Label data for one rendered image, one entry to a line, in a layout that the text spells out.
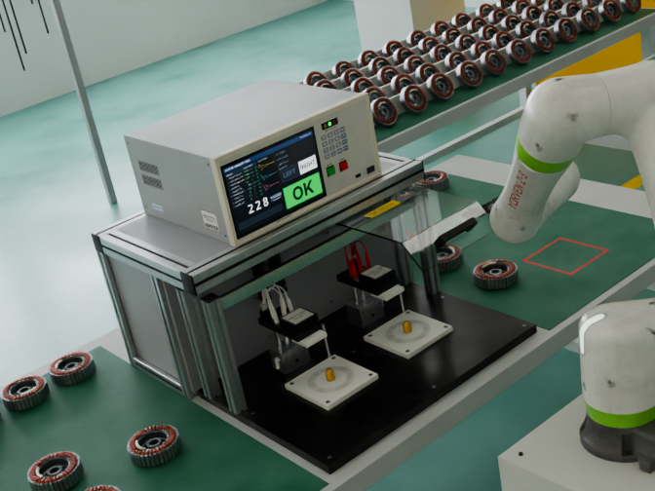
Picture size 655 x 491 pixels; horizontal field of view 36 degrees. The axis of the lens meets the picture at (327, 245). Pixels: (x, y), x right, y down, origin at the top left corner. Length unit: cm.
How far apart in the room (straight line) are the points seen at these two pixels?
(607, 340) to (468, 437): 169
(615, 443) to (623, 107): 57
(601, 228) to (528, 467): 117
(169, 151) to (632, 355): 109
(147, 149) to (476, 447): 153
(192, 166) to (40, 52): 665
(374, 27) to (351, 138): 406
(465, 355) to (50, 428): 97
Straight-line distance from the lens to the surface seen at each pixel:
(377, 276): 236
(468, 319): 244
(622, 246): 275
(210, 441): 223
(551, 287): 257
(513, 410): 345
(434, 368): 227
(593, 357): 174
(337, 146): 230
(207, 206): 221
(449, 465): 325
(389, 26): 626
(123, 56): 914
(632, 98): 180
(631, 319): 173
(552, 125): 176
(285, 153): 221
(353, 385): 223
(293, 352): 234
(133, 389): 250
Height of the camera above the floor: 197
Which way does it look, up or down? 24 degrees down
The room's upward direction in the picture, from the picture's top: 11 degrees counter-clockwise
